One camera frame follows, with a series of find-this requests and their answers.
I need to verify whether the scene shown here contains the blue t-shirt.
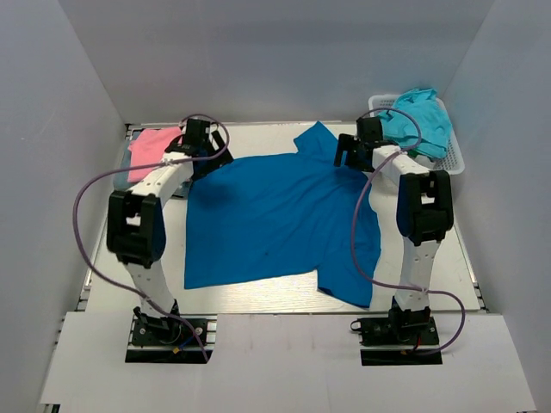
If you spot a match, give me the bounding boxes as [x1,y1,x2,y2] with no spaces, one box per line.
[183,123,381,308]

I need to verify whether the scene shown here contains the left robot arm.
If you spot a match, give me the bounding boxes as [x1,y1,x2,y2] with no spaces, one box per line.
[106,118,232,344]

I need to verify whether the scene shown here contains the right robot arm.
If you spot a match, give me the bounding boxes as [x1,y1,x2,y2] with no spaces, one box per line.
[334,117,454,345]

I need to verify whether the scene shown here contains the turquoise crumpled t-shirt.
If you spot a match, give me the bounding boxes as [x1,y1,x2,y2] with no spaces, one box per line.
[377,89,452,160]

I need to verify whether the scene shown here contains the green garment in basket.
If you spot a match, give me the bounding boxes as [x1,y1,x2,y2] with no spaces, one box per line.
[407,150,423,158]

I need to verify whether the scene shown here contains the pink folded t-shirt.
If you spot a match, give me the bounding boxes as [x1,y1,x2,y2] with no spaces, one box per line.
[128,126,182,167]

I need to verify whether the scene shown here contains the white garment in basket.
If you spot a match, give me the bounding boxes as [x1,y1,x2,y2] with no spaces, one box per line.
[414,155,436,170]

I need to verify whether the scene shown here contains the grey-blue folded t-shirt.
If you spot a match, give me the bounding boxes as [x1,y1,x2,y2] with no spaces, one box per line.
[113,141,190,201]

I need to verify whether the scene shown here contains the white plastic basket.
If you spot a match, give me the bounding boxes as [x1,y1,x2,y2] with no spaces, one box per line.
[368,92,465,175]

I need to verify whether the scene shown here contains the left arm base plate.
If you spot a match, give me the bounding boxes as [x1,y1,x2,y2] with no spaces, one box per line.
[125,315,217,365]

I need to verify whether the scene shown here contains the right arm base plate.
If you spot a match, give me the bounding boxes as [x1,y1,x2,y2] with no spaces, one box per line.
[350,317,443,367]

